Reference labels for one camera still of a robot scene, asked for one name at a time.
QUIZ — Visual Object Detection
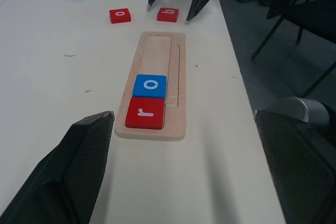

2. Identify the red block letter o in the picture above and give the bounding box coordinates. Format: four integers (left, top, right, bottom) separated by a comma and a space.
109, 8, 132, 24

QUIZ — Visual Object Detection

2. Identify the red block letter b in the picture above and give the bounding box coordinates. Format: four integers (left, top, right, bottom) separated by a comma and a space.
156, 7, 180, 23

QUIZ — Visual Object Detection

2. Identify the red block letter r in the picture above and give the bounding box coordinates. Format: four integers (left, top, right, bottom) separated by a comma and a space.
125, 97, 165, 131

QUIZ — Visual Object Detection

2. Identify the blue block letter o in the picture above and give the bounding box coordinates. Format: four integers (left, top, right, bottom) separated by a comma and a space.
132, 74, 168, 100

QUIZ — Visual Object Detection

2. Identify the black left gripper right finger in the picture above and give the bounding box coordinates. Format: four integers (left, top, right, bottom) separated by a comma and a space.
253, 109, 336, 224

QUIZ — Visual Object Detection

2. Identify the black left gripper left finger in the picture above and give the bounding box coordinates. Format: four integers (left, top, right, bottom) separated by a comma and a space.
0, 111, 116, 224

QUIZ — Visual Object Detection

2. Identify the black folding chair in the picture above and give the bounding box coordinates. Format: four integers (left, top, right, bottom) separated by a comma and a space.
251, 0, 336, 98

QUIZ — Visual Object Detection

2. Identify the silver robot body part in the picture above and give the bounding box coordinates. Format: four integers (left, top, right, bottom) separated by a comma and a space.
261, 97, 331, 131

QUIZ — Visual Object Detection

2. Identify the wooden letter tray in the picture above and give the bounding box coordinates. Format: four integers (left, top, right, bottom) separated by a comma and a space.
114, 31, 187, 142

